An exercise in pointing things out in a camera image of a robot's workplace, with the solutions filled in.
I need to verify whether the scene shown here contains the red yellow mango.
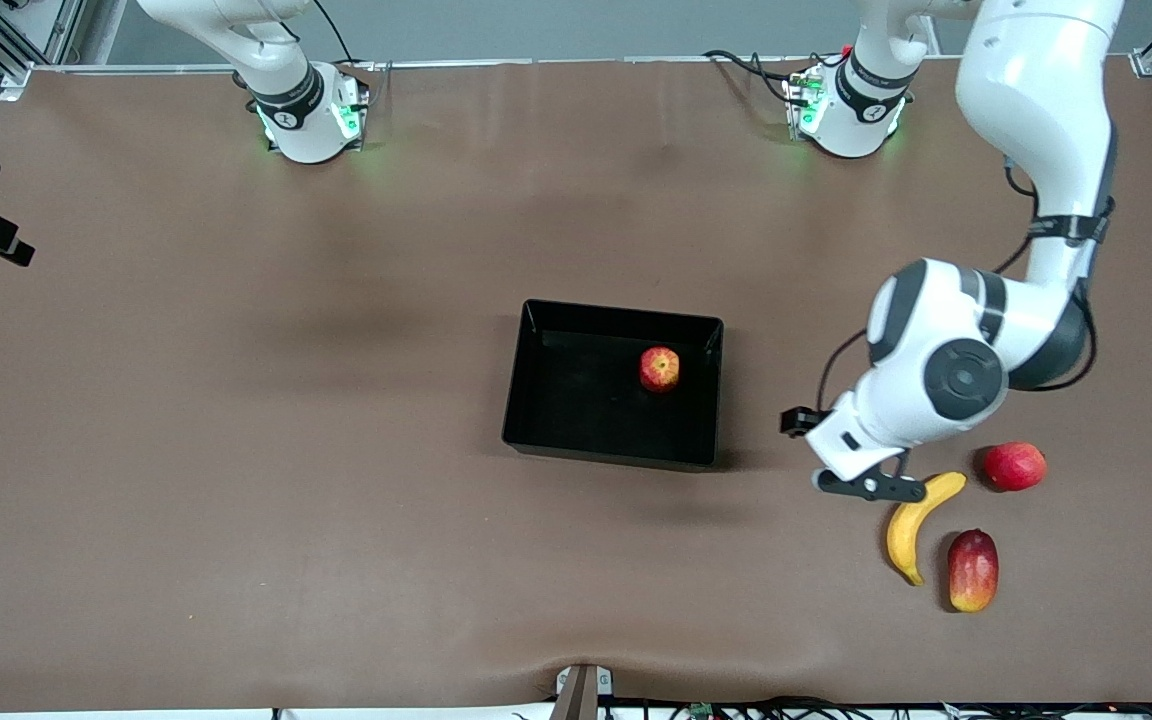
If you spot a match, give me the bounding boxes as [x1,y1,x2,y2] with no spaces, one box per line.
[946,529,1000,614]

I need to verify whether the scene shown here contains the black base cable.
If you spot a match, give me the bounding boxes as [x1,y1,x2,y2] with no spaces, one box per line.
[311,0,392,71]
[704,48,842,106]

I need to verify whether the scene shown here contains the metal table clamp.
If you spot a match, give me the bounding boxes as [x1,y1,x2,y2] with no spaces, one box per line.
[554,664,614,720]

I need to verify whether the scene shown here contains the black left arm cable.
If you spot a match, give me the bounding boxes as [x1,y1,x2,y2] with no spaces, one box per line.
[816,150,1117,413]

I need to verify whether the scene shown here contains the black rectangular plastic box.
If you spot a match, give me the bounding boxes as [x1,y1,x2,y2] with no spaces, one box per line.
[501,298,726,472]

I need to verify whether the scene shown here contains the yellow banana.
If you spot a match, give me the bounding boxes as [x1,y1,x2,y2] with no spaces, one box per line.
[885,471,968,588]

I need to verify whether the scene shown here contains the black floor cable bundle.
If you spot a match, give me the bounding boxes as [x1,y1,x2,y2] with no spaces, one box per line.
[511,697,1152,720]

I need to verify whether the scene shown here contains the red yellow striped apple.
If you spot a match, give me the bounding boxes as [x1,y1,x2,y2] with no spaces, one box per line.
[638,346,682,394]

